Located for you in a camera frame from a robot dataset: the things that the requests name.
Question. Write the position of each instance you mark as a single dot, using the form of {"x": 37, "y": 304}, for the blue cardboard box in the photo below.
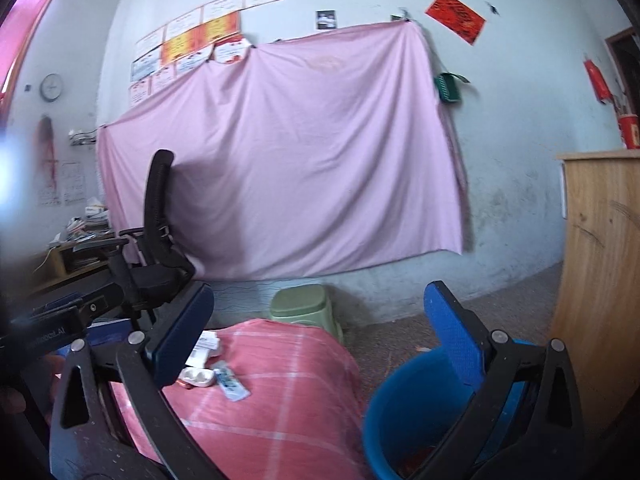
{"x": 95, "y": 334}

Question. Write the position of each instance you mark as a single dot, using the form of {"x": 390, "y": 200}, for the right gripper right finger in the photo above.
{"x": 524, "y": 419}

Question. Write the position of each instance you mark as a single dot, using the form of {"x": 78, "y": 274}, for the wall certificates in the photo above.
{"x": 182, "y": 44}

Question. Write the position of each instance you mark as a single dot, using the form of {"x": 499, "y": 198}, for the wooden cabinet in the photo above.
{"x": 597, "y": 313}

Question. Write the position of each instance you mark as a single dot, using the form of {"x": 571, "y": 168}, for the stack of papers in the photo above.
{"x": 94, "y": 223}

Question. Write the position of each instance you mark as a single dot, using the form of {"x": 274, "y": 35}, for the green plastic stool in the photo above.
{"x": 307, "y": 305}

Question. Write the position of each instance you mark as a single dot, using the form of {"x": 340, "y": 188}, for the black office chair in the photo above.
{"x": 145, "y": 262}

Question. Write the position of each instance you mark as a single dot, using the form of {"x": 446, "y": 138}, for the pink hanging sheet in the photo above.
{"x": 311, "y": 156}

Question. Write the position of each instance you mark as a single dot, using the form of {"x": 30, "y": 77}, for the pink checked tablecloth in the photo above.
{"x": 302, "y": 418}

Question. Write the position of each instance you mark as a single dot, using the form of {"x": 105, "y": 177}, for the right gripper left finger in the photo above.
{"x": 89, "y": 438}

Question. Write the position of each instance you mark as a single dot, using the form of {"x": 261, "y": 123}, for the person's left hand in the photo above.
{"x": 42, "y": 374}

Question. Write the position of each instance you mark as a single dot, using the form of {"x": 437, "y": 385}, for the light blue foil wrapper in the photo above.
{"x": 230, "y": 385}

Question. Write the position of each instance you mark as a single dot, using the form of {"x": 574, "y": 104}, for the red diamond wall paper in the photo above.
{"x": 457, "y": 17}

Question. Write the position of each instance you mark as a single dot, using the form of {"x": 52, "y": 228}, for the wooden desk shelf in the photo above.
{"x": 60, "y": 266}

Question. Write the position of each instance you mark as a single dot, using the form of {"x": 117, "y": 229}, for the red hanging ornament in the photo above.
{"x": 46, "y": 159}

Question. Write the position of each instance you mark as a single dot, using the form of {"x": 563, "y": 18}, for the green hanging basket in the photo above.
{"x": 447, "y": 87}

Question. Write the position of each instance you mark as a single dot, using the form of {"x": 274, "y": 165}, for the white paper package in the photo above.
{"x": 207, "y": 347}

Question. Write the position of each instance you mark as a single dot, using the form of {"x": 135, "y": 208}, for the small wall photo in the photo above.
{"x": 326, "y": 20}

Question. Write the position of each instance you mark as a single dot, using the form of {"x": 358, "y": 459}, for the blue plastic basin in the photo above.
{"x": 414, "y": 409}

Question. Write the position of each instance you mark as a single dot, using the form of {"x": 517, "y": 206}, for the round wall clock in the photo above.
{"x": 51, "y": 87}

